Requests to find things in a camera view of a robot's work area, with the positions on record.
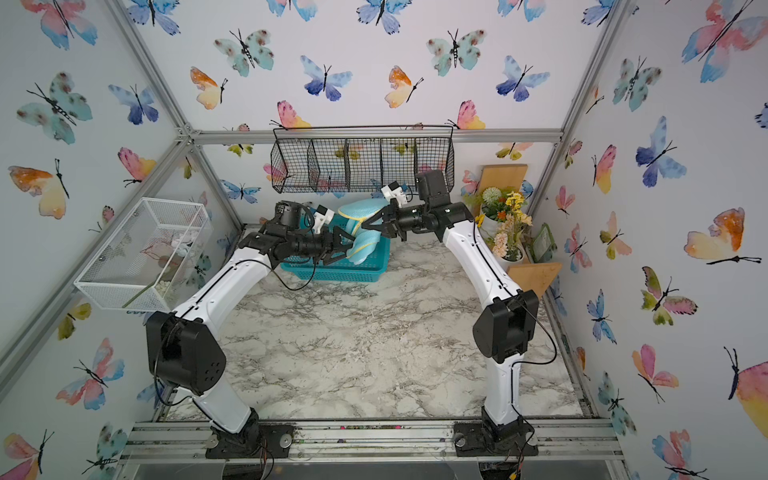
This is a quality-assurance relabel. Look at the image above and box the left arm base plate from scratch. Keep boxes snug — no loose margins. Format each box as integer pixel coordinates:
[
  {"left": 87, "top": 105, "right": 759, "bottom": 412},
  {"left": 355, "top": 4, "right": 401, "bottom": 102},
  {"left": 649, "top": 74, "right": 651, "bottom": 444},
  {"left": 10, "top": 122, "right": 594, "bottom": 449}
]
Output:
[{"left": 205, "top": 424, "right": 295, "bottom": 460}]

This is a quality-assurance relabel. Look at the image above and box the wooden shelf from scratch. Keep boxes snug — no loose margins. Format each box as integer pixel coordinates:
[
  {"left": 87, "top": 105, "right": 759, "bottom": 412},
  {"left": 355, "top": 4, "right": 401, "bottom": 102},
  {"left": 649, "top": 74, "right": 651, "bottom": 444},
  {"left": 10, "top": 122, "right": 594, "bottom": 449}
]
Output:
[{"left": 465, "top": 164, "right": 562, "bottom": 297}]

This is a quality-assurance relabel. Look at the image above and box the white mesh wall box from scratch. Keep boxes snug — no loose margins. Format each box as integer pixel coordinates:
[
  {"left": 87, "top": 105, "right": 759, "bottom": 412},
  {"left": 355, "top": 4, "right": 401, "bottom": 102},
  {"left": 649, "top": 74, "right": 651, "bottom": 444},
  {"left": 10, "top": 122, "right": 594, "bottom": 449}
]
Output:
[{"left": 74, "top": 197, "right": 212, "bottom": 312}]

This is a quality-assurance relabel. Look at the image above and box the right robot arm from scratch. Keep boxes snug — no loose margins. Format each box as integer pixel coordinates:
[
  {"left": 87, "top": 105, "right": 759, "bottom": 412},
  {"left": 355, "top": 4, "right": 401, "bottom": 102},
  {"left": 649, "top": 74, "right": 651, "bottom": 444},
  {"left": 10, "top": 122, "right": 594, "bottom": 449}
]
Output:
[{"left": 362, "top": 170, "right": 539, "bottom": 427}]

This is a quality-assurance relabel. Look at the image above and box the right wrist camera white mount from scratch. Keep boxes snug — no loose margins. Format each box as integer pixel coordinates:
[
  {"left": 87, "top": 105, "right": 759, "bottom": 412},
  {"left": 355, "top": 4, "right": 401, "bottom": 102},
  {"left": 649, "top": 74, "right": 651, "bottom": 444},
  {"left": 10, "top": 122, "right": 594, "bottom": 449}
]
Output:
[{"left": 380, "top": 181, "right": 409, "bottom": 208}]

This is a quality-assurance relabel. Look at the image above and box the small white flower pot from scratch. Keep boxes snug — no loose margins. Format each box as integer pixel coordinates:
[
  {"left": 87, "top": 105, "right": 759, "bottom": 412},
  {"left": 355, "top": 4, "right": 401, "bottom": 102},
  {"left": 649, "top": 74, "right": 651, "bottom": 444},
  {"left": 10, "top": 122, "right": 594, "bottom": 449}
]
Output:
[{"left": 491, "top": 211, "right": 533, "bottom": 271}]

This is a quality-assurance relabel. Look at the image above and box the teal mesh laundry bag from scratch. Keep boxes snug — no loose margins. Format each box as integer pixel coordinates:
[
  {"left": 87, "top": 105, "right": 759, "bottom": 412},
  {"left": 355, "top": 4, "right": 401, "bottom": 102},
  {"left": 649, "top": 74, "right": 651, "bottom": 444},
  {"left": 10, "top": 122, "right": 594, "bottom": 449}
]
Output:
[{"left": 337, "top": 198, "right": 389, "bottom": 265}]

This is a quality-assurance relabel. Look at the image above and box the large white flower pot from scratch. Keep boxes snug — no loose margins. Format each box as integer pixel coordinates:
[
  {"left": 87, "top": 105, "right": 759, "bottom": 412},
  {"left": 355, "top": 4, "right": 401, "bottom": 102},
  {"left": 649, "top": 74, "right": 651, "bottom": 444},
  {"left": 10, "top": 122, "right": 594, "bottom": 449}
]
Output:
[{"left": 463, "top": 187, "right": 527, "bottom": 238}]

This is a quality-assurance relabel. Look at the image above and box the teal plastic basket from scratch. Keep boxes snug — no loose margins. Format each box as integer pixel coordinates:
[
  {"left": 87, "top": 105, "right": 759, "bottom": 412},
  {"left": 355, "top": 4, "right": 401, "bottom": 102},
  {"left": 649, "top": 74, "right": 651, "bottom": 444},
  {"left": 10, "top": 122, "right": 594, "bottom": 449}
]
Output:
[{"left": 280, "top": 238, "right": 390, "bottom": 283}]

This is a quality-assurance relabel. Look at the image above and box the green framed small sign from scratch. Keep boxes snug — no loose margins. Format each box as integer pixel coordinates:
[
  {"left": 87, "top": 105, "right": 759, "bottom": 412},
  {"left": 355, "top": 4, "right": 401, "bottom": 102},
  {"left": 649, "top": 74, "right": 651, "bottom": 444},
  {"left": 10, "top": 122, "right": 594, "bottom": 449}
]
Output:
[{"left": 531, "top": 223, "right": 557, "bottom": 263}]

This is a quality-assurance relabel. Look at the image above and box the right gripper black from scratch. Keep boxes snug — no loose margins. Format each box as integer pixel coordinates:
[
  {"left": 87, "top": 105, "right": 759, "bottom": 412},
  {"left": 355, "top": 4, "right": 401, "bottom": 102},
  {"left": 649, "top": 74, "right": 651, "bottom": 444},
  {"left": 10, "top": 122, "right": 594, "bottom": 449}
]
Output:
[{"left": 362, "top": 197, "right": 434, "bottom": 240}]

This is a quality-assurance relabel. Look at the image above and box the aluminium front rail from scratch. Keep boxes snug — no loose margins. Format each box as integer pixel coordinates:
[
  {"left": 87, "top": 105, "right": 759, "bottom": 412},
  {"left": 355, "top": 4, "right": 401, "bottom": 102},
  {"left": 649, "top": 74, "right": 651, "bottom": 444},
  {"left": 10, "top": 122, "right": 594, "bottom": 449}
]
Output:
[{"left": 121, "top": 418, "right": 624, "bottom": 464}]

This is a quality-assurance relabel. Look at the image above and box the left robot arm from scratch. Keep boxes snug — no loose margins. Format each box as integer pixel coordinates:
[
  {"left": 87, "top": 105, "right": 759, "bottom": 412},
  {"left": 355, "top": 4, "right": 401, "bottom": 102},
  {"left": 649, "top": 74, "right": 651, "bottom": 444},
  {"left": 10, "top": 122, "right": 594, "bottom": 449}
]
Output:
[{"left": 145, "top": 201, "right": 354, "bottom": 434}]

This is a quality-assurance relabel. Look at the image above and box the black wire wall basket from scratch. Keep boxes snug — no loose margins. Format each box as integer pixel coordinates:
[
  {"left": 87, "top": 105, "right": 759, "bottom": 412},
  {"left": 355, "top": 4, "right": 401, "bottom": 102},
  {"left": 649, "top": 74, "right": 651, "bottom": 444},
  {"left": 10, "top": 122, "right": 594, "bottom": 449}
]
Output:
[{"left": 265, "top": 124, "right": 455, "bottom": 194}]

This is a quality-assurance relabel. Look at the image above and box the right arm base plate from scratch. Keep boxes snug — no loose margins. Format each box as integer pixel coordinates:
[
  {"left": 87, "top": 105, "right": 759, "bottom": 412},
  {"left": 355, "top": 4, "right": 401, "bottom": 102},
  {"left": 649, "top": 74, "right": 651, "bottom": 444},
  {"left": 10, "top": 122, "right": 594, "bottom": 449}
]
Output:
[{"left": 453, "top": 420, "right": 539, "bottom": 459}]

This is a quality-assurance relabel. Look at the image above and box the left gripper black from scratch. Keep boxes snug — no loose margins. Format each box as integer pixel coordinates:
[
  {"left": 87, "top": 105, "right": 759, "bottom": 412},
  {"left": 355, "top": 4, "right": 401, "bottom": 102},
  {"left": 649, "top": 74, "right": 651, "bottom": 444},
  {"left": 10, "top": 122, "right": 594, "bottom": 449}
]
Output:
[{"left": 288, "top": 229, "right": 361, "bottom": 267}]

